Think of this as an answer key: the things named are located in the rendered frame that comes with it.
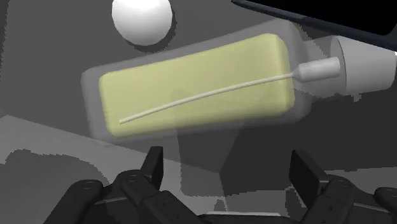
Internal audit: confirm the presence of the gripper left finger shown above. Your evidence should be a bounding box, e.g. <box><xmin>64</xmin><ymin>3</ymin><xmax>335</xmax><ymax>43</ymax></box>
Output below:
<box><xmin>43</xmin><ymin>146</ymin><xmax>202</xmax><ymax>224</ymax></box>

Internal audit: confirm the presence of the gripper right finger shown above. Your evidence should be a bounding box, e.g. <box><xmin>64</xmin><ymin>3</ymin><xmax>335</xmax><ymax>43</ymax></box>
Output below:
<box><xmin>288</xmin><ymin>149</ymin><xmax>397</xmax><ymax>224</ymax></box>

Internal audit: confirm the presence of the clear yellow soap dispenser bottle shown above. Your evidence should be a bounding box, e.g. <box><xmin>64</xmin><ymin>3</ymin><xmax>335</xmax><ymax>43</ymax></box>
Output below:
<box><xmin>81</xmin><ymin>18</ymin><xmax>397</xmax><ymax>144</ymax></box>

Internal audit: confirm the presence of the white egg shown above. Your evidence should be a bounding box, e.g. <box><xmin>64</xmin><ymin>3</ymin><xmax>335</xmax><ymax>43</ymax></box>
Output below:
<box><xmin>111</xmin><ymin>0</ymin><xmax>174</xmax><ymax>46</ymax></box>

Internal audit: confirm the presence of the black flat tablet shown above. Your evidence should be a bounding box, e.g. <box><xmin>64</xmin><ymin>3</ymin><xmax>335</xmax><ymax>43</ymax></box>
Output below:
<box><xmin>230</xmin><ymin>0</ymin><xmax>397</xmax><ymax>50</ymax></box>

